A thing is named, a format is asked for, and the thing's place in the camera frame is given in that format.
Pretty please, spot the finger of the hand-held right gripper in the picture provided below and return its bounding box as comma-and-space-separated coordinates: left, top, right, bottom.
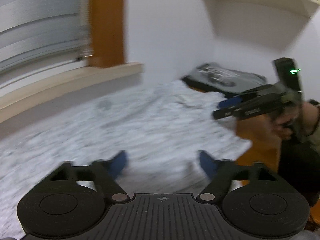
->
218, 84, 288, 110
212, 96, 284, 121

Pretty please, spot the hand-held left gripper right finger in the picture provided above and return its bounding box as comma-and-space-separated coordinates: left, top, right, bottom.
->
197, 150, 278, 202

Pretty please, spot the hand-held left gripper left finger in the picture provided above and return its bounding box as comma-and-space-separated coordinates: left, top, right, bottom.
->
47, 150, 131, 202

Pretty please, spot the white patterned shirt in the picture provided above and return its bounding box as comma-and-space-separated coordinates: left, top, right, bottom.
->
0, 79, 252, 240

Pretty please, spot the person's right forearm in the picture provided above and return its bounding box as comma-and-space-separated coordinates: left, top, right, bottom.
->
299, 99, 320, 144

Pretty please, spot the person's right hand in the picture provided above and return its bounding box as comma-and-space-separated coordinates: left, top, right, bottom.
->
268, 104, 302, 141

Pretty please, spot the grey printed sweatshirt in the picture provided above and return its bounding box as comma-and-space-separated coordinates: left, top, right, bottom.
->
186, 62, 266, 93

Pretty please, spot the person's dark clothing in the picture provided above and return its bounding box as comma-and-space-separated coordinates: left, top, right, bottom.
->
277, 136, 320, 207

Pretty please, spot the grey window blind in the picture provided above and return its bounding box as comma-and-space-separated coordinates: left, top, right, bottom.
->
0, 0, 91, 82

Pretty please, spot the white wall shelf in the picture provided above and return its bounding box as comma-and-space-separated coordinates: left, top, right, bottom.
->
196, 0, 320, 57

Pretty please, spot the wooden window frame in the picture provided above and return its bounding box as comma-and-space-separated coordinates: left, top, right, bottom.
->
87, 0, 126, 68

